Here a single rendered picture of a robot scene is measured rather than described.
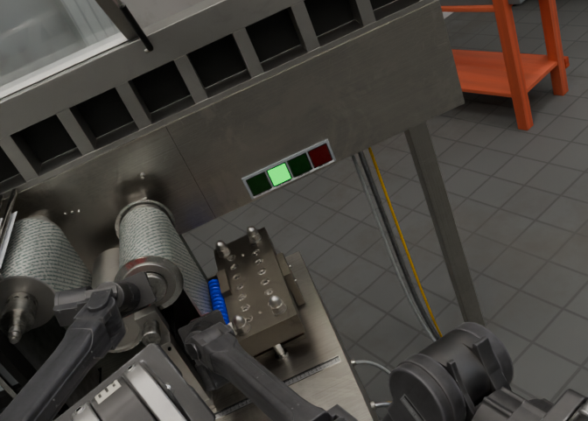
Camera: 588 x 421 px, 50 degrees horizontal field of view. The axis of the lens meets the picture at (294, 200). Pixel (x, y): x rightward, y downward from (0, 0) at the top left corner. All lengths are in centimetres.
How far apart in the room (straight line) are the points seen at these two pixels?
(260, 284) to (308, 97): 49
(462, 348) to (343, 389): 84
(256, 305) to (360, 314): 140
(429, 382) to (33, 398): 60
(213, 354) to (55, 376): 32
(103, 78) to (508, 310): 187
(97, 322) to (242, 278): 64
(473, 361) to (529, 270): 226
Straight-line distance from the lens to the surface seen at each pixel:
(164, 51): 155
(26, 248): 152
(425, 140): 200
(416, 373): 64
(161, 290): 141
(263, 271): 167
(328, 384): 150
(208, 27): 155
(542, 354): 260
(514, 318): 273
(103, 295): 116
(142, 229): 151
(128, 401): 41
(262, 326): 151
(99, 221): 172
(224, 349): 122
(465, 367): 65
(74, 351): 108
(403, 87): 172
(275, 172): 169
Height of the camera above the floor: 200
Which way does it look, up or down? 31 degrees down
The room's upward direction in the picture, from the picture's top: 24 degrees counter-clockwise
